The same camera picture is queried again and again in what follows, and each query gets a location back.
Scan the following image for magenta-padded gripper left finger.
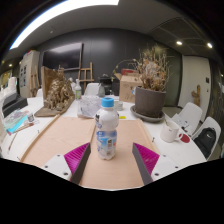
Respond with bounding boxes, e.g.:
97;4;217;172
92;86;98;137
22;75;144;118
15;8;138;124
41;142;92;185

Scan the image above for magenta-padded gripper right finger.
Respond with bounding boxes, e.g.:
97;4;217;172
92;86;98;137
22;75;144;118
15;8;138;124
132;143;183;185

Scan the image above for clear blue-capped water bottle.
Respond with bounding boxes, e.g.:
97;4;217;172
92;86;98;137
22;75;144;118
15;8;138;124
94;97;120;161

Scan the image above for light wooden panel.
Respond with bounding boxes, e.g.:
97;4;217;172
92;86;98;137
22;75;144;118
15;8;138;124
20;114;161;189

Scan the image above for white ceramic mug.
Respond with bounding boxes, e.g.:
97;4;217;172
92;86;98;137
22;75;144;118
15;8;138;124
160;119;184;144

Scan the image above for grey plant saucer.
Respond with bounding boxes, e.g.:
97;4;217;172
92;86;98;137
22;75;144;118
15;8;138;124
129;104;166;124

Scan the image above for stack of white papers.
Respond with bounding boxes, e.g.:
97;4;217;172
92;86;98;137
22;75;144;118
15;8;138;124
172;113;189;129

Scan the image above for dried plant in grey pot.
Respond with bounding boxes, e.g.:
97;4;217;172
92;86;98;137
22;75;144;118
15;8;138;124
113;44;171;118

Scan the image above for small white cup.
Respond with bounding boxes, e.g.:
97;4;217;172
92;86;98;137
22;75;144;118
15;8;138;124
113;100;124;112

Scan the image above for black backpack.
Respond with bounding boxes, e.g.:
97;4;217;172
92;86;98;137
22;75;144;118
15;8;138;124
193;127;218;159

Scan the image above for white plastic chair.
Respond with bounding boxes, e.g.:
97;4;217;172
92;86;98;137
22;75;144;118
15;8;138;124
171;101;204;136
191;116;222;160

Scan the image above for clear spray bottle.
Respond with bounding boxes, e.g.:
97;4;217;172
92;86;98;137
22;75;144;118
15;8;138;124
73;78;83;101

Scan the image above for teal plastic packet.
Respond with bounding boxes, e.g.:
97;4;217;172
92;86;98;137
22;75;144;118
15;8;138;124
3;109;31;134

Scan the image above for brown cardboard box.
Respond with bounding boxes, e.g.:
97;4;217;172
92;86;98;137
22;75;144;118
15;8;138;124
113;68;144;104

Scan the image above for tall wooden figure sculpture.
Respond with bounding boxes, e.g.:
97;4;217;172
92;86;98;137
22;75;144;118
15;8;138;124
191;84;202;108

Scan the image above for black flat case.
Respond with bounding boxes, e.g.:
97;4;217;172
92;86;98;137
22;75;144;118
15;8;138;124
2;92;29;118

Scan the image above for wooden easel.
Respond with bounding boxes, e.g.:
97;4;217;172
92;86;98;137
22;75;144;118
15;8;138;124
77;61;95;94

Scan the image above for white cabinet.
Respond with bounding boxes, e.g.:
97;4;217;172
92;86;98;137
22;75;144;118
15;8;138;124
18;49;41;98

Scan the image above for recessed ceiling spotlights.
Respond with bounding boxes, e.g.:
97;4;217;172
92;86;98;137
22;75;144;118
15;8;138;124
175;39;214;50

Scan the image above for long ceiling light strip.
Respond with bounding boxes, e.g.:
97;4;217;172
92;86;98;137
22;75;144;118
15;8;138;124
9;0;120;51

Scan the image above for black wall screen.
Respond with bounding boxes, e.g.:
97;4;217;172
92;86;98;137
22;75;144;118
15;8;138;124
42;42;84;72

